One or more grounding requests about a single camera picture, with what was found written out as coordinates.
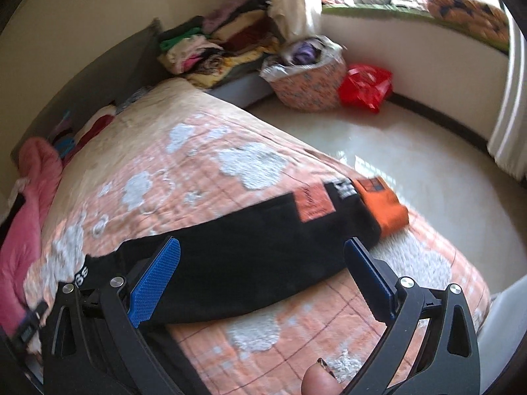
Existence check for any black orange IKISS sweater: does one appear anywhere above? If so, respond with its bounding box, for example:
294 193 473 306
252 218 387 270
73 175 410 326

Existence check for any pile of folded clothes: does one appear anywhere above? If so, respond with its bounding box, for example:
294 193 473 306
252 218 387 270
157 0 282 90

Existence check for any right hand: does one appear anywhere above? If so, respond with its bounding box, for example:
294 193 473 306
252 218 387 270
301 357 343 395

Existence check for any pink fluffy blanket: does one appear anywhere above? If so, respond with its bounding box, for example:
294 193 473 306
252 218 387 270
1 137 63 336

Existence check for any peach white tufted bedspread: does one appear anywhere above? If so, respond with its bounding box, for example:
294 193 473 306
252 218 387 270
23 80 491 394

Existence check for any striped colourful pillow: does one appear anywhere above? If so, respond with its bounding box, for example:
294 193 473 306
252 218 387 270
47 111 76 160

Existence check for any white radiator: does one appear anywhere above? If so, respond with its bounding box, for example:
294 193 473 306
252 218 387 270
487 7 527 181

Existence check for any red plastic bag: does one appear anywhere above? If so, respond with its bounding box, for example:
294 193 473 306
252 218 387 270
338 63 393 113

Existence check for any grey upholstered headboard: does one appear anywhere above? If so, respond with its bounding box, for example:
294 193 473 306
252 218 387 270
10 18 169 163

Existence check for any floral fabric laundry basket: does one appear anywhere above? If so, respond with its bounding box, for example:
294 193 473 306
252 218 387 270
260 36 347 112

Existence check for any orange patterned cushion on sill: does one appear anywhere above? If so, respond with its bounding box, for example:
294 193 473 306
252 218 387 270
426 0 509 44

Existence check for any cream curtain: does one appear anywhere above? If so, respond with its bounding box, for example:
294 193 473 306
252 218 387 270
269 0 322 41

